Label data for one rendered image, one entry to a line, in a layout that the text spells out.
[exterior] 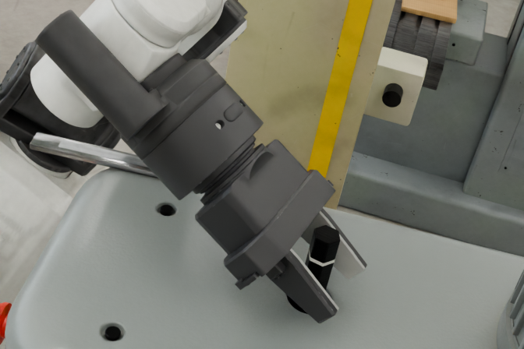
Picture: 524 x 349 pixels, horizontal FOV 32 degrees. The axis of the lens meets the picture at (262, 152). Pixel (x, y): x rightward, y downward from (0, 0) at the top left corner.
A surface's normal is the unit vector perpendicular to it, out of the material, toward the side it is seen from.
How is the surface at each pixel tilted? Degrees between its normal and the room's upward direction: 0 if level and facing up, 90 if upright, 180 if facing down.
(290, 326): 0
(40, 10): 0
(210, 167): 61
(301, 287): 90
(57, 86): 70
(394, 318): 0
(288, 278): 90
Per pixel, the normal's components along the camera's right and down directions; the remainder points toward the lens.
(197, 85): 0.44, -0.33
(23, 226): 0.04, 0.10
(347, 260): -0.47, 0.48
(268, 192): 0.58, -0.48
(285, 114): -0.19, 0.57
